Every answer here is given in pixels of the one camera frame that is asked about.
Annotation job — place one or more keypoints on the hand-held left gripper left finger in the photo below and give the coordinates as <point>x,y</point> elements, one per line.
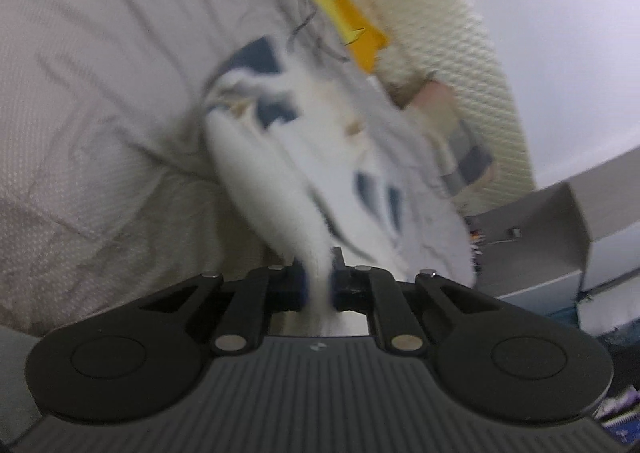
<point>300,288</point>

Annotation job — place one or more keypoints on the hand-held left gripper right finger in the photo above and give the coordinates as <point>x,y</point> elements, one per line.
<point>339,290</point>

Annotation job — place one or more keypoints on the white and blue sweater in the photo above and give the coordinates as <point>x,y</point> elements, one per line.
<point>280,183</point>

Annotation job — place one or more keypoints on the cluster of small bottles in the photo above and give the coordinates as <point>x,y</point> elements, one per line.
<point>476,243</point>

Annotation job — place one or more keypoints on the plaid pillow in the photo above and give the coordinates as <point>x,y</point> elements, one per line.
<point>460,143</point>

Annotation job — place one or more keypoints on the grey shelf unit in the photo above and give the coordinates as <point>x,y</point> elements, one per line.
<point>550,233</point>

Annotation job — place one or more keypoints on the grey duvet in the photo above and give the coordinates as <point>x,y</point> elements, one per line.
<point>100,108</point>

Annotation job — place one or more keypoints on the yellow pillow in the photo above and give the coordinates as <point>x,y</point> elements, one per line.
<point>350,18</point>

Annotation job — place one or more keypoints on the cream quilted headboard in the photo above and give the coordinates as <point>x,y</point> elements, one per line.
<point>450,33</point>

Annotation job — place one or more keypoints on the blue patterned cloth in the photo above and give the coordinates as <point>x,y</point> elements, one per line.
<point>622,413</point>

